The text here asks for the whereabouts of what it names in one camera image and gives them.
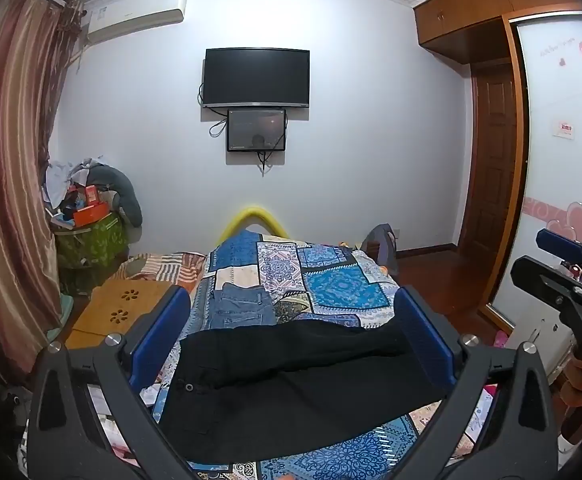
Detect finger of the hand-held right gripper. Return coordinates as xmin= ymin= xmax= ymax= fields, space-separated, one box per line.
xmin=536 ymin=228 xmax=582 ymax=266
xmin=510 ymin=255 xmax=582 ymax=306

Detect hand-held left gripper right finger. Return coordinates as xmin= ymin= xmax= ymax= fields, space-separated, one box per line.
xmin=393 ymin=285 xmax=559 ymax=480

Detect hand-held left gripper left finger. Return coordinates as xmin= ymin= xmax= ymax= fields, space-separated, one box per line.
xmin=25 ymin=285 xmax=206 ymax=480

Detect black pants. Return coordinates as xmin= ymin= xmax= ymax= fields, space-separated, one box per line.
xmin=158 ymin=317 xmax=446 ymax=463

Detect orange striped blanket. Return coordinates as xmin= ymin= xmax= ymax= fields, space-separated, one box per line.
xmin=110 ymin=251 xmax=208 ymax=291

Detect white device case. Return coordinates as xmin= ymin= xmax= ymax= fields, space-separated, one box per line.
xmin=513 ymin=305 xmax=574 ymax=386

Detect bamboo lap table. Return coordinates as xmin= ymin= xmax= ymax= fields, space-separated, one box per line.
xmin=65 ymin=280 xmax=182 ymax=351

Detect blue jeans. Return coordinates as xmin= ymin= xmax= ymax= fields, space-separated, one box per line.
xmin=206 ymin=282 xmax=276 ymax=331

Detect white wardrobe door pink hearts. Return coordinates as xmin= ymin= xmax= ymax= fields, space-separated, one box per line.
xmin=486 ymin=7 xmax=582 ymax=341

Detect blue patchwork blanket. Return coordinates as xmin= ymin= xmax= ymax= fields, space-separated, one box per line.
xmin=136 ymin=230 xmax=496 ymax=480

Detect brown wooden door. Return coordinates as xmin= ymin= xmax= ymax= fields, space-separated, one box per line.
xmin=463 ymin=60 xmax=522 ymax=266

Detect teal plastic item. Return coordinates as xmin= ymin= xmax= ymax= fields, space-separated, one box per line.
xmin=60 ymin=292 xmax=75 ymax=332

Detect pile of small packets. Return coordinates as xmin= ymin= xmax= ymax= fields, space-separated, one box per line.
xmin=86 ymin=382 xmax=144 ymax=468

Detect orange cardboard box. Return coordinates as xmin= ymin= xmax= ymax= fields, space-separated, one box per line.
xmin=72 ymin=201 xmax=110 ymax=227

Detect pile of light clothes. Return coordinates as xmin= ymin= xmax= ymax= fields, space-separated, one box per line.
xmin=45 ymin=156 xmax=112 ymax=207

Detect small black monitor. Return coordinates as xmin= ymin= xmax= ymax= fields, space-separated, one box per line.
xmin=227 ymin=108 xmax=288 ymax=153

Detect striped brown curtain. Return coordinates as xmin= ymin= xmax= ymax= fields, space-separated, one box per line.
xmin=0 ymin=0 xmax=84 ymax=391

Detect wooden overhead cabinet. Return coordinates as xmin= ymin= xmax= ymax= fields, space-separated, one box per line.
xmin=413 ymin=0 xmax=582 ymax=63

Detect white air conditioner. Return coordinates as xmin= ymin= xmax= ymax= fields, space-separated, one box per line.
xmin=82 ymin=0 xmax=188 ymax=45

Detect black wall television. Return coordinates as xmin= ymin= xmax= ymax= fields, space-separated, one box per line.
xmin=203 ymin=48 xmax=310 ymax=109

